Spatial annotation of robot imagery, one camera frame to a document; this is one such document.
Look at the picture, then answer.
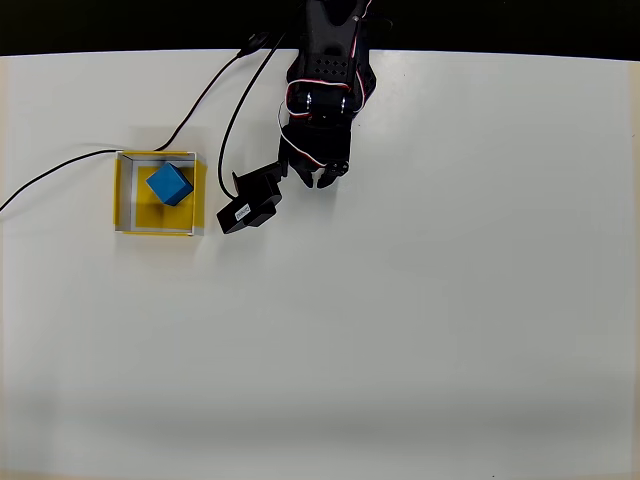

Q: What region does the blue cube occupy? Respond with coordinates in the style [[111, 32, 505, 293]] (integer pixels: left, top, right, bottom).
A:
[[145, 161, 195, 208]]

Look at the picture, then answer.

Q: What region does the yellow square tray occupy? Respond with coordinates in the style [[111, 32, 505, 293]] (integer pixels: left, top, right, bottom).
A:
[[113, 149, 208, 238]]

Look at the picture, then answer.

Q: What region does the black webcam with white label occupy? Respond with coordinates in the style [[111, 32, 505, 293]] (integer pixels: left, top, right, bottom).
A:
[[215, 160, 290, 236]]

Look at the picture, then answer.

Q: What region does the red white servo wire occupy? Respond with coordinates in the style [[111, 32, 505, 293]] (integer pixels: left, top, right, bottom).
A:
[[276, 78, 352, 172], [351, 0, 375, 59]]

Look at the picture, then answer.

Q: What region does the black camera cable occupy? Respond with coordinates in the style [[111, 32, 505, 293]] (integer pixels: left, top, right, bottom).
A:
[[216, 31, 289, 198]]

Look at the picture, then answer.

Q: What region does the black extension cable with plug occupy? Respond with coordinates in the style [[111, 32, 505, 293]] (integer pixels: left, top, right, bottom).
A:
[[0, 31, 272, 214]]

